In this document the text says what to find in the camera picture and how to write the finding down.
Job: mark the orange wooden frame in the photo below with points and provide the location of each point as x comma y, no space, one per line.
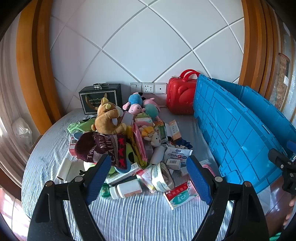
34,58
259,46

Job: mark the brown teddy bear plush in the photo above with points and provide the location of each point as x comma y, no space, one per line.
106,120

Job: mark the green bottle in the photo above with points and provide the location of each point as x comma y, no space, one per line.
105,190

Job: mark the white pill bottle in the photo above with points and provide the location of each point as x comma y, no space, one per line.
128,188

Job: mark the orange white box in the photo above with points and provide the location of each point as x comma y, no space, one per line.
175,129

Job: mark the white plastic bag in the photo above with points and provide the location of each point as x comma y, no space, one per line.
22,134

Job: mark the yellow plush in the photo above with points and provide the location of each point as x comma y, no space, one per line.
147,131

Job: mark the printed tissue packet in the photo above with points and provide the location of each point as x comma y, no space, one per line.
143,120

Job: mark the tape roll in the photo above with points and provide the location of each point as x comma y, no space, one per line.
161,179

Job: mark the striped curtain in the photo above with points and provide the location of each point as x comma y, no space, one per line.
9,104

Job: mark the blue plastic crate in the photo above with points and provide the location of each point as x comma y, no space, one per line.
231,129

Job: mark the red small suitcase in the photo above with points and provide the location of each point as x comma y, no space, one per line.
180,97

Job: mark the white lamb plush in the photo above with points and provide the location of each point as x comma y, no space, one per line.
156,140

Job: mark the red green medicine box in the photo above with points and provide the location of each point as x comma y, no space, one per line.
181,195

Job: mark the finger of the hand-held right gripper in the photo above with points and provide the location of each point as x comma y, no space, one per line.
289,176

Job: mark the pink floral tissue pack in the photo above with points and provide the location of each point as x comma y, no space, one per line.
140,143

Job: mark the small white box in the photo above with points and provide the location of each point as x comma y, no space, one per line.
174,164

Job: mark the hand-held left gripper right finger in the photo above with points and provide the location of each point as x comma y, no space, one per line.
198,180

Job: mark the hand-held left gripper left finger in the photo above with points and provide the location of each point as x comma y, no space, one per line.
98,180

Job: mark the black gift box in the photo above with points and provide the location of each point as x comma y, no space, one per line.
99,99

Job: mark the white paper roll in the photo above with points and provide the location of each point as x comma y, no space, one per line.
157,154
64,168

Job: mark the maroon knit hat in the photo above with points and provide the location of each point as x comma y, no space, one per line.
97,146

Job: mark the pink white packet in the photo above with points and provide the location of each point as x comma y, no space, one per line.
145,179

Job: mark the green white medicine box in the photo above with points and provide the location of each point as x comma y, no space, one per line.
122,175

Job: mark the white wall switch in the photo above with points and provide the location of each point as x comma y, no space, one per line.
135,87

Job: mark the blue cloth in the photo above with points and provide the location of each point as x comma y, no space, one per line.
183,143

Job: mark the teal-dress pig plush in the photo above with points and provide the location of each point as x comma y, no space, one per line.
151,111

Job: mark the blue-shirt pig plush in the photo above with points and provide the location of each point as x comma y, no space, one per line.
136,98

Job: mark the white wipes packet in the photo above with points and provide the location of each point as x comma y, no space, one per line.
178,154

